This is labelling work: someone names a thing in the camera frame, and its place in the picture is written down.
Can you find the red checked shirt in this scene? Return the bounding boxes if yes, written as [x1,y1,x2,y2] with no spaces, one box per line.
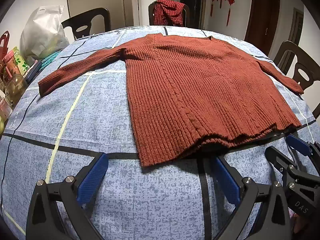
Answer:
[153,0,185,27]

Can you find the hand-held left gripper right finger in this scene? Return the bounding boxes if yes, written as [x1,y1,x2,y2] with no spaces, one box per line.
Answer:
[214,156,293,240]

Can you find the green snack packet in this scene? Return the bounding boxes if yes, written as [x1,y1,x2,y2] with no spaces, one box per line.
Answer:
[12,46,31,76]

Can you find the dark wooden chair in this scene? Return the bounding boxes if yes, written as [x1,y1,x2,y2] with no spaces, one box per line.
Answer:
[61,7,112,42]
[273,40,320,120]
[148,1,187,27]

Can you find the narrow panelled door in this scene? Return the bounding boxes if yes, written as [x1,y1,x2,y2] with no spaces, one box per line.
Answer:
[287,7,304,47]

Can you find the glass jar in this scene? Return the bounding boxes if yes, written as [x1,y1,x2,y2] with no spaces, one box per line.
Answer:
[5,74,27,106]

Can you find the white plastic bag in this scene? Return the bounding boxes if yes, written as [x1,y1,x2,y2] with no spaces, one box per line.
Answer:
[19,5,70,67]

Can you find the dark blue box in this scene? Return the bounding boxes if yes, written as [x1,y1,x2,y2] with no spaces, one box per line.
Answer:
[24,59,43,85]

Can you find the brown wooden door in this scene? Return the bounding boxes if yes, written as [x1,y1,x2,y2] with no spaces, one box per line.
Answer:
[244,0,281,56]

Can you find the teal knit cloth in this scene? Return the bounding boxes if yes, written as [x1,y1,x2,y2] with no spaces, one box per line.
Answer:
[41,50,62,68]

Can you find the rust brown knit sweater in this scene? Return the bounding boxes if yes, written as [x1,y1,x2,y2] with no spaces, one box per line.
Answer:
[37,33,305,168]

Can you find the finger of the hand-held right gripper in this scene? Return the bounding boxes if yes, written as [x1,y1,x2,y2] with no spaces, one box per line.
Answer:
[264,146,300,183]
[286,134,320,174]

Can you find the blue checked tablecloth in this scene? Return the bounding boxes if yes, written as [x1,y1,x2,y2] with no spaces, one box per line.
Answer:
[0,26,316,240]

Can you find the red gift bag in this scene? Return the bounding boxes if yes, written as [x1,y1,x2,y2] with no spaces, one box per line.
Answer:
[0,31,11,64]

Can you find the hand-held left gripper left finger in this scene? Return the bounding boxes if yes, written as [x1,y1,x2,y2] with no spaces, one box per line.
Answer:
[26,152,109,240]

